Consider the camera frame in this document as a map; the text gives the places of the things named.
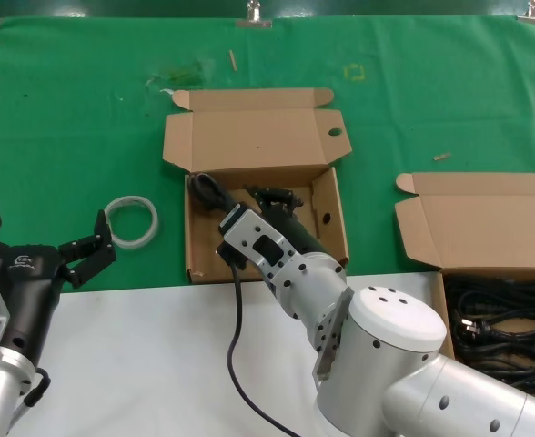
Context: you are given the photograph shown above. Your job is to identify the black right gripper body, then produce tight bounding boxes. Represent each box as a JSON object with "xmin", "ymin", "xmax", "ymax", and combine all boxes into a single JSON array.
[{"xmin": 256, "ymin": 203, "xmax": 328, "ymax": 257}]

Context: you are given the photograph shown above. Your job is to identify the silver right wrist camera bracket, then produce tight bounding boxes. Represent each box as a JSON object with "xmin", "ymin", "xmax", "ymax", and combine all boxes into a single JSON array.
[{"xmin": 217, "ymin": 203, "xmax": 306, "ymax": 292}]

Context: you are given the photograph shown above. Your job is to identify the clear plastic bag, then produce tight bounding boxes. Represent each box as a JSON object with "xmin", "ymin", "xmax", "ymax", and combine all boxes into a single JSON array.
[{"xmin": 146, "ymin": 58, "xmax": 214, "ymax": 90}]

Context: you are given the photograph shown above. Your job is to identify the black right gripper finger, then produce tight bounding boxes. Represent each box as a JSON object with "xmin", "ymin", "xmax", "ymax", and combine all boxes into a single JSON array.
[
  {"xmin": 243, "ymin": 183, "xmax": 273, "ymax": 207},
  {"xmin": 267, "ymin": 185, "xmax": 308, "ymax": 215}
]

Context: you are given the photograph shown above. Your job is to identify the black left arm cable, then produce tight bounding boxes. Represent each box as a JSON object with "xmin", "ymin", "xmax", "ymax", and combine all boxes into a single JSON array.
[{"xmin": 21, "ymin": 367, "xmax": 51, "ymax": 409}]

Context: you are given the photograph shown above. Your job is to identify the black power cable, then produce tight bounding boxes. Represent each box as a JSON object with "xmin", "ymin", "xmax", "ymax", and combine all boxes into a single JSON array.
[{"xmin": 189, "ymin": 171, "xmax": 242, "ymax": 214}]

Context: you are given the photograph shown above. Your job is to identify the open cardboard box of cables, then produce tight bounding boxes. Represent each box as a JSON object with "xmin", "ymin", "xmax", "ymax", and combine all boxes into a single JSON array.
[{"xmin": 394, "ymin": 172, "xmax": 535, "ymax": 400}]

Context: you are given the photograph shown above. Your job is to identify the green table cloth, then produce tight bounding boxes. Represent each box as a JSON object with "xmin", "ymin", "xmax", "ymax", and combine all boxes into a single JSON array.
[{"xmin": 0, "ymin": 15, "xmax": 535, "ymax": 293}]

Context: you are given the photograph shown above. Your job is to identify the open cardboard box with hole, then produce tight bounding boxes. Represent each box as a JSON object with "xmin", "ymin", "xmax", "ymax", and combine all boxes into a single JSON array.
[{"xmin": 161, "ymin": 88, "xmax": 353, "ymax": 286}]

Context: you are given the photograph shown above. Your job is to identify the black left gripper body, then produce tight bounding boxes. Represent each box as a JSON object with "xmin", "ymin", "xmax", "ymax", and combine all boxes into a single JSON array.
[{"xmin": 0, "ymin": 243, "xmax": 68, "ymax": 365}]

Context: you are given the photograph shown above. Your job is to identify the silver binder clip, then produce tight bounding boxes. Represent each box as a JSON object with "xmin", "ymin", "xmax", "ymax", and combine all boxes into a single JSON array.
[
  {"xmin": 235, "ymin": 0, "xmax": 273, "ymax": 29},
  {"xmin": 516, "ymin": 0, "xmax": 535, "ymax": 26}
]

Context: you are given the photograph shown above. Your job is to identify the clear tape ring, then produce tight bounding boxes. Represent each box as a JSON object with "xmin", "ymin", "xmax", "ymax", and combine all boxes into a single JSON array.
[{"xmin": 103, "ymin": 194, "xmax": 160, "ymax": 250}]

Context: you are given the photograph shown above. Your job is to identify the pile of black power cables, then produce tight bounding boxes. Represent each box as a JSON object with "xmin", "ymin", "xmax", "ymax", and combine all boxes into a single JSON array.
[{"xmin": 444, "ymin": 272, "xmax": 535, "ymax": 401}]

